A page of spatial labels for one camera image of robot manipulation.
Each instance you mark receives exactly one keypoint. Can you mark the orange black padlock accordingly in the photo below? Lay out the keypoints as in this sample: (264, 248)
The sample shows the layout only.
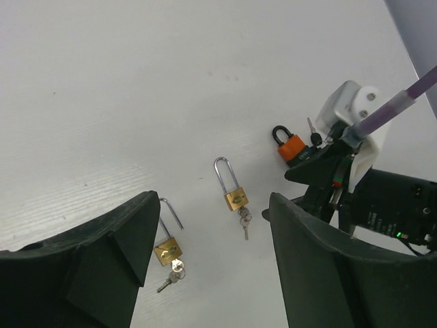
(293, 150)

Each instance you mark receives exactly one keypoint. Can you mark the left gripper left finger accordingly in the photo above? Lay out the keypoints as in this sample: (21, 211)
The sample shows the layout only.
(87, 276)

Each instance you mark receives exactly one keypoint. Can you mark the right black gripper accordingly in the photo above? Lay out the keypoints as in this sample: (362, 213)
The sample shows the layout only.
(327, 174)

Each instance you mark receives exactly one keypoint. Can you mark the black headed key bunch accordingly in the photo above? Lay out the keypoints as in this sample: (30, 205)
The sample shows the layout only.
(315, 137)

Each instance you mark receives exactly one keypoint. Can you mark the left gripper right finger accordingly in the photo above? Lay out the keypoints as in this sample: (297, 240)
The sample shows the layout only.
(330, 279)

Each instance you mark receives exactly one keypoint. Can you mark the brass padlock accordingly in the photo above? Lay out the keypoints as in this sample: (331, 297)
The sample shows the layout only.
(168, 252)
(235, 198)

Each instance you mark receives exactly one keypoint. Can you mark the silver keys of left padlock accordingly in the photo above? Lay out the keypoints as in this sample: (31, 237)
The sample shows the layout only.
(177, 273)

